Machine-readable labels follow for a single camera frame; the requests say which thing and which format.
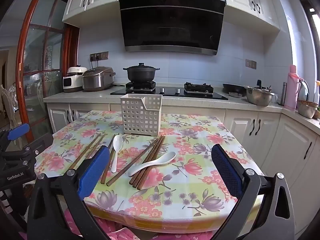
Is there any white plastic utensil basket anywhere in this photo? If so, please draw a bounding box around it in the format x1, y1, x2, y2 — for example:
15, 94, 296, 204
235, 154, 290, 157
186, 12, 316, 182
120, 94, 163, 136

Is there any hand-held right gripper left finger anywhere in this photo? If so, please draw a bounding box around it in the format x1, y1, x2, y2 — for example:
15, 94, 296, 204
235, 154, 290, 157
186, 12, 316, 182
27, 145, 110, 240

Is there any white base cabinet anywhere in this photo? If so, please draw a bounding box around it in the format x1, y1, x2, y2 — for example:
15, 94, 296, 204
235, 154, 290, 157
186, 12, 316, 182
223, 109, 320, 230
46, 102, 111, 142

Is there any floral tablecloth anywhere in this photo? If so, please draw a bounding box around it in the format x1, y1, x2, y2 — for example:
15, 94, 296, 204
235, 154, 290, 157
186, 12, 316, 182
34, 109, 263, 230

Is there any black casserole pot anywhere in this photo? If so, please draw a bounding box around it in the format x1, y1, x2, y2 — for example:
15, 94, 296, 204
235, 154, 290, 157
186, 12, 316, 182
122, 62, 161, 83

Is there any silver rice cooker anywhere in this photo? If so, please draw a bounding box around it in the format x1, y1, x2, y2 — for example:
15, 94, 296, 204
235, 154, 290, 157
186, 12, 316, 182
82, 66, 116, 92

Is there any black wok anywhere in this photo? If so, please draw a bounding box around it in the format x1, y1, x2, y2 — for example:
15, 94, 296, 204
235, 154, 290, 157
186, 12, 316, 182
222, 83, 248, 96

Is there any black glass gas hob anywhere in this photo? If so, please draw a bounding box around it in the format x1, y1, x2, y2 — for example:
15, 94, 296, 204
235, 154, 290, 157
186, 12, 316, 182
110, 81, 229, 101

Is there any wide wall outlet panel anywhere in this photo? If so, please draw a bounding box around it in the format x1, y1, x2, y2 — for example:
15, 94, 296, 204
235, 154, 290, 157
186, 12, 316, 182
90, 51, 109, 62

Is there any window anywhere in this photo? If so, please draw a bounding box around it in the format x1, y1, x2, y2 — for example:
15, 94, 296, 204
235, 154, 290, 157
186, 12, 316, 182
299, 0, 320, 82

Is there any black power cable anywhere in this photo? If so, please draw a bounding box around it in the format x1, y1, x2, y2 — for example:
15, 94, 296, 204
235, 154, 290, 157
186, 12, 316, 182
90, 54, 101, 69

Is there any black range hood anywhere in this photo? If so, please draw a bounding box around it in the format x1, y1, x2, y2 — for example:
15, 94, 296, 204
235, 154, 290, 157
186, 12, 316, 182
118, 0, 227, 56

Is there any small steel bowl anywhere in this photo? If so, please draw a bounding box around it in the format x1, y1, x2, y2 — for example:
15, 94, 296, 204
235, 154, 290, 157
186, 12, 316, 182
297, 100, 318, 119

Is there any slim silver bottle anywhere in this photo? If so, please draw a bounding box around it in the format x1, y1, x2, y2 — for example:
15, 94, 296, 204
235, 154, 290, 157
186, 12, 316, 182
280, 82, 288, 106

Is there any white wall cabinet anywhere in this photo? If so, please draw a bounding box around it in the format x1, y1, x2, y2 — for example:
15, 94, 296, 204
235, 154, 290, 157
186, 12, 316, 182
62, 0, 123, 26
221, 0, 281, 33

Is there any glass kettle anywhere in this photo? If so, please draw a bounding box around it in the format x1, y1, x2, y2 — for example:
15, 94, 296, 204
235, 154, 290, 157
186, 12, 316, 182
297, 78, 311, 103

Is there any wooden glass door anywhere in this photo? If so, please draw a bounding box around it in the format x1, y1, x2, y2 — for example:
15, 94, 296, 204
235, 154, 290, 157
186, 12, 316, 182
14, 0, 81, 144

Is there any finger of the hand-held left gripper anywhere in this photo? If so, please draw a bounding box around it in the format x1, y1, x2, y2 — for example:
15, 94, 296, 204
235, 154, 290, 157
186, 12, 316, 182
0, 133, 54, 167
0, 123, 30, 145

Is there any white ceramic spoon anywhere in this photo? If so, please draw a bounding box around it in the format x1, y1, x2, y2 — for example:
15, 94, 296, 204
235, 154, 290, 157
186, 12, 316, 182
128, 151, 177, 177
111, 134, 123, 173

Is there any large steel mixing bowl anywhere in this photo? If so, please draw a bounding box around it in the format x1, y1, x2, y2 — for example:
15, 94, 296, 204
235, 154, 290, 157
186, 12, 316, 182
244, 85, 275, 106

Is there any pink thermos flask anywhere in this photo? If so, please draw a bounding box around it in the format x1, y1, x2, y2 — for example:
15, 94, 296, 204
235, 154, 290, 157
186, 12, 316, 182
284, 64, 299, 111

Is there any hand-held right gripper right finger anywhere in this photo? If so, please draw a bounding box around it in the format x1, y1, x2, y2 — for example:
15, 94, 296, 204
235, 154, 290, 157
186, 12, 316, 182
211, 144, 295, 240

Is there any white multi cooker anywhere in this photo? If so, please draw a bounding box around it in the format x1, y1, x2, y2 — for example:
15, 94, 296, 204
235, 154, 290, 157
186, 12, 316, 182
62, 65, 88, 93

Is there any white ornate chair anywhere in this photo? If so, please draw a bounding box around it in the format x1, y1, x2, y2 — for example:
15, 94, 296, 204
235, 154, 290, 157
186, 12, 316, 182
0, 83, 20, 132

